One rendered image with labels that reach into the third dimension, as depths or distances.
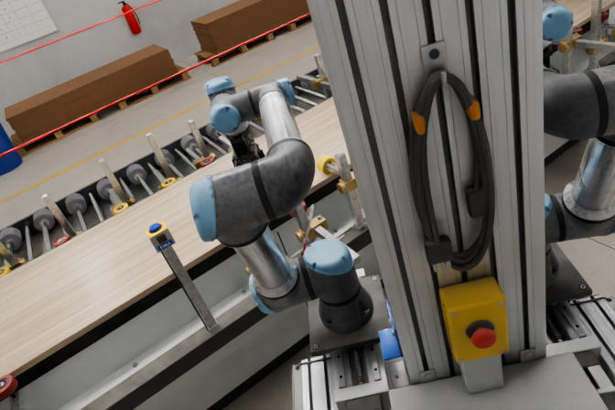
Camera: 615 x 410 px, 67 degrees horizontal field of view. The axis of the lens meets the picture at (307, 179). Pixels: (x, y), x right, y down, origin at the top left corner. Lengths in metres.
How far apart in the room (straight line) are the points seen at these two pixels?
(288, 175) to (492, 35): 0.41
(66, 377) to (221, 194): 1.47
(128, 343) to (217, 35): 6.23
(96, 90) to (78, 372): 5.73
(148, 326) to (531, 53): 1.83
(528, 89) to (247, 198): 0.47
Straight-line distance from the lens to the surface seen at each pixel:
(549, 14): 1.24
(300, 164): 0.85
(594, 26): 3.11
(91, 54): 8.73
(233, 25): 7.93
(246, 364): 2.49
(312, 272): 1.18
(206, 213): 0.83
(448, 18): 0.56
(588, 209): 1.21
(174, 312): 2.13
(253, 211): 0.83
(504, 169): 0.68
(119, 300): 2.04
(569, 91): 0.89
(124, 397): 1.99
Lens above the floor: 2.04
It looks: 31 degrees down
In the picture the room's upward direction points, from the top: 19 degrees counter-clockwise
